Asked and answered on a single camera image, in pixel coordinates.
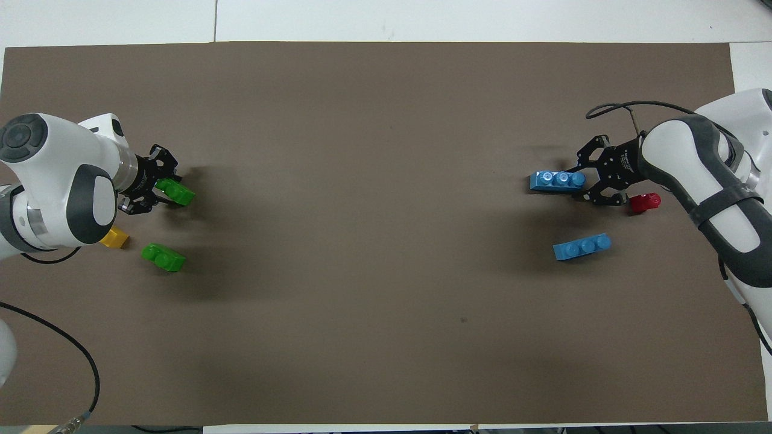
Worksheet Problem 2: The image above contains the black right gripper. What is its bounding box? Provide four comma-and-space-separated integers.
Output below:
576, 136, 649, 207

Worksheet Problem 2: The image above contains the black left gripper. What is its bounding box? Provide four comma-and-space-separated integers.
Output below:
119, 143, 182, 216

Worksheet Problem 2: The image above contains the green two-stud toy brick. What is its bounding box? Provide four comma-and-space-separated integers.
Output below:
156, 178, 197, 207
141, 242, 187, 273

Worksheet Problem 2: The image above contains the blue three-stud toy brick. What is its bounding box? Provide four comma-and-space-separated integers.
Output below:
530, 171, 587, 193
553, 234, 612, 261

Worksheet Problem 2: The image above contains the red small toy brick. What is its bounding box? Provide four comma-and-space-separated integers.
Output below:
630, 193, 662, 215

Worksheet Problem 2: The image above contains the yellow two-stud toy brick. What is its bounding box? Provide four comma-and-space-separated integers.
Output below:
99, 227, 130, 250

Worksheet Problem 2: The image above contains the brown table mat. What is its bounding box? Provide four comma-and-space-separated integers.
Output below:
0, 41, 770, 426

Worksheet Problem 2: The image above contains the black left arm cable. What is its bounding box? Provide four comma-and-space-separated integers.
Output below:
0, 247, 101, 434

